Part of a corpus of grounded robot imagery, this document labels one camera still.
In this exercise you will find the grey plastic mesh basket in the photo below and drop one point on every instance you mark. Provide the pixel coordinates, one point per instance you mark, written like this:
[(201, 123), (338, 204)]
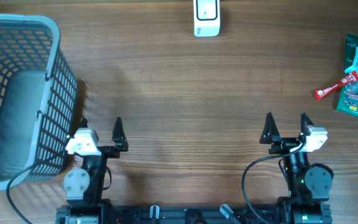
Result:
[(38, 93)]

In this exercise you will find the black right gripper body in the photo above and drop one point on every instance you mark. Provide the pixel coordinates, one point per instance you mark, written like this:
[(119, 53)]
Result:
[(284, 145)]

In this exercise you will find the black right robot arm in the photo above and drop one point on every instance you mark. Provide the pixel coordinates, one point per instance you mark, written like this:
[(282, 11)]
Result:
[(308, 184)]

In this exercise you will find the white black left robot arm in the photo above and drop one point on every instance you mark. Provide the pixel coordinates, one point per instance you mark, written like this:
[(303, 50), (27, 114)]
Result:
[(84, 186)]

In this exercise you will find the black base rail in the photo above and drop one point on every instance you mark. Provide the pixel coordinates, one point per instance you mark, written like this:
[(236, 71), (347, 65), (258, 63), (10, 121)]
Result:
[(197, 214)]

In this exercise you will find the white barcode scanner box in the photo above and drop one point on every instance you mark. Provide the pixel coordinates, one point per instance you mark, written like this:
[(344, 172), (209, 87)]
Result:
[(207, 19)]

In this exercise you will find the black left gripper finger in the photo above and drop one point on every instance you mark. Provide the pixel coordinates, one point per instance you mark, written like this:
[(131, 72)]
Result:
[(119, 137), (83, 123)]

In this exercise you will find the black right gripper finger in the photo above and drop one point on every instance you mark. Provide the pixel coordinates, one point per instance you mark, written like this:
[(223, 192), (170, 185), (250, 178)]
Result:
[(270, 133), (306, 124)]

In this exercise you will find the red Nescafe coffee stick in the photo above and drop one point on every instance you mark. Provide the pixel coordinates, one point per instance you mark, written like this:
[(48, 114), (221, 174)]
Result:
[(349, 78)]

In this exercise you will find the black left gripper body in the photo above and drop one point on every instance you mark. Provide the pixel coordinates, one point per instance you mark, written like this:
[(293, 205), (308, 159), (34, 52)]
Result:
[(109, 152)]

